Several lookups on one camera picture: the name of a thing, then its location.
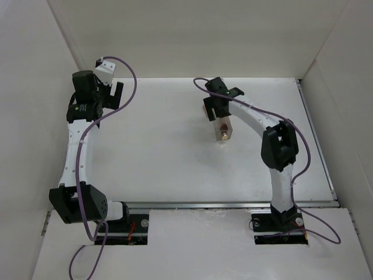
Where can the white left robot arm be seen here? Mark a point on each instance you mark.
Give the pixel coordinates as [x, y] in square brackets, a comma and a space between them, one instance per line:
[75, 198]

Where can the clear plastic box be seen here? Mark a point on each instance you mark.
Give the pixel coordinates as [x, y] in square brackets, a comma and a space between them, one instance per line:
[222, 128]

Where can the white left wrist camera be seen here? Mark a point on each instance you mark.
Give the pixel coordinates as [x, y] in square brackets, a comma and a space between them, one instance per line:
[104, 70]

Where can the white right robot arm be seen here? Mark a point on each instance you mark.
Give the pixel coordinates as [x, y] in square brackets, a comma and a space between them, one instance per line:
[279, 146]

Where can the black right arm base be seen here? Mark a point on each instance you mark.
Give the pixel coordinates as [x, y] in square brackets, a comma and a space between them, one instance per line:
[267, 232]

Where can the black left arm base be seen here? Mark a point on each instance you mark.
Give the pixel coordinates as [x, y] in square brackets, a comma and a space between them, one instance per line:
[129, 232]

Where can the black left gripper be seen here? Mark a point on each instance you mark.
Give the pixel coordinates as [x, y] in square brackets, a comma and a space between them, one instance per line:
[115, 95]

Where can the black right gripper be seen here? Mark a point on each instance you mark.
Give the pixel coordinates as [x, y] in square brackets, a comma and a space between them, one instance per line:
[215, 108]

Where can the aluminium table edge rail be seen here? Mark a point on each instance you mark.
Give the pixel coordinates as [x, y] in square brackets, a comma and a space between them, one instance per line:
[320, 153]

